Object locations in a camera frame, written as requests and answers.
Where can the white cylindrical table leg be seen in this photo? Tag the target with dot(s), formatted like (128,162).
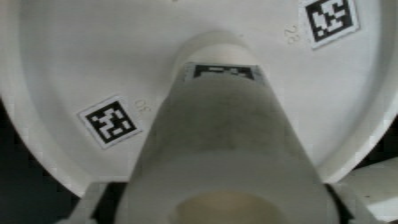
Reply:
(222,173)

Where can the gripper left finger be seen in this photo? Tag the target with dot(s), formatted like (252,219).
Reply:
(96,207)

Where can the white round table top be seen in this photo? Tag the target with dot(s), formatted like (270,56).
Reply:
(87,53)

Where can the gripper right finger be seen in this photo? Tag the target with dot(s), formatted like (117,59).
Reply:
(352,212)

